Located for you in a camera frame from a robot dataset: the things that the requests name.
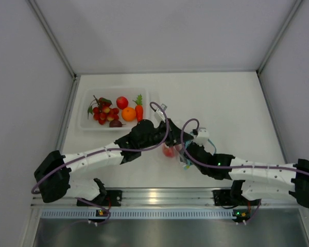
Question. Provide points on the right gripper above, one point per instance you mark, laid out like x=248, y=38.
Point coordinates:
x=191, y=142

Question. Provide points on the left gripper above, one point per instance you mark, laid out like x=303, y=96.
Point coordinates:
x=173, y=133

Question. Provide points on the fake orange carrot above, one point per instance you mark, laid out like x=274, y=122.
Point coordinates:
x=139, y=107

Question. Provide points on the fake orange fruit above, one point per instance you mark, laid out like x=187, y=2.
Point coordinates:
x=128, y=114

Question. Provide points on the dark red fake plum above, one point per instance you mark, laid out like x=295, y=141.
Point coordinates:
x=116, y=124

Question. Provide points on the fake red apple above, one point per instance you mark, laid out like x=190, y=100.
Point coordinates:
x=122, y=102

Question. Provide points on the fake red cherry bunch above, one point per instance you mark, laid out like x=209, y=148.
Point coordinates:
x=102, y=110

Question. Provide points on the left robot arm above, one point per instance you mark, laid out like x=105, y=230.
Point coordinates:
x=61, y=175

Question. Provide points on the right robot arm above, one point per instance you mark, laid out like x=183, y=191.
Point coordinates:
x=253, y=180

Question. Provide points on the white plastic basket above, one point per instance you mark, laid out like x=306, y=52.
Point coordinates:
x=111, y=93

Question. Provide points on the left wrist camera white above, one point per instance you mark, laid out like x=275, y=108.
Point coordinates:
x=159, y=112

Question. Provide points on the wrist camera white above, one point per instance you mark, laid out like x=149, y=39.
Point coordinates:
x=159, y=112
x=201, y=136

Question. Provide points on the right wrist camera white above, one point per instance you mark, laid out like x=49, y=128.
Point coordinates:
x=201, y=136

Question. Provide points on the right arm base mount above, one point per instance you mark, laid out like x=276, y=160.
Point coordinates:
x=223, y=198

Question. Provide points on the white slotted cable duct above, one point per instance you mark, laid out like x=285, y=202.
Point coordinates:
x=127, y=213

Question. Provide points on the aluminium rail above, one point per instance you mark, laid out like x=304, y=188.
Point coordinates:
x=162, y=197

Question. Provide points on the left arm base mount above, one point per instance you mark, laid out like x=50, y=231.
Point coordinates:
x=111, y=198

